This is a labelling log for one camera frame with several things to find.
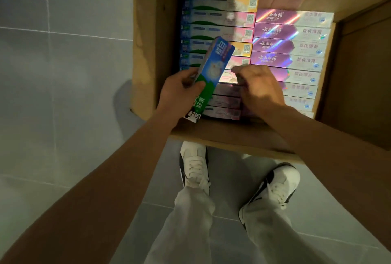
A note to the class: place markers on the row of purple holographic boxes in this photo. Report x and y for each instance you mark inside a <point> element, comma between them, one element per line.
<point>290,46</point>

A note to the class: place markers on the blue green toothpaste box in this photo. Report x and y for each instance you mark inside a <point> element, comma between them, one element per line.
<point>213,68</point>

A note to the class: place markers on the large brown cardboard box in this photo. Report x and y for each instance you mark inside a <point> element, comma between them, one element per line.
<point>152,43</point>

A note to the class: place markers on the person's right fingers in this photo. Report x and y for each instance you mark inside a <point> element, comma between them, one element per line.
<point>243,72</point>

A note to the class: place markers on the person's left thumb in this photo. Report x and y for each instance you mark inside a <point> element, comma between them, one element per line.
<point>197,90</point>

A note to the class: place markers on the person's right hand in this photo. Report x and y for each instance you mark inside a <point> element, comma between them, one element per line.
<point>262,92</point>

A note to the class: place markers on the white black right sneaker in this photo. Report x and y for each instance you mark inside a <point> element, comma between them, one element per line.
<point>282,185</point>

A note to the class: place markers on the light grey trousers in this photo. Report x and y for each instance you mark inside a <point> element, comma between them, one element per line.
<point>189,230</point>

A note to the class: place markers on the person's right forearm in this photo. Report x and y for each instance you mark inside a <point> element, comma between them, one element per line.
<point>333,163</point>

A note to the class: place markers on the white left sneaker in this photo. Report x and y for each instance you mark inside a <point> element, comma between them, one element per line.
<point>194,163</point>

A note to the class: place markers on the row of white toothpaste boxes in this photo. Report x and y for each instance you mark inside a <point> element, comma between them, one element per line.
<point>220,17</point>

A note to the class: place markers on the person's left forearm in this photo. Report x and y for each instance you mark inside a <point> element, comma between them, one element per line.
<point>100,190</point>

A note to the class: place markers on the person's left hand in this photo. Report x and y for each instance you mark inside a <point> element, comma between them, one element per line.
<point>174,98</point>

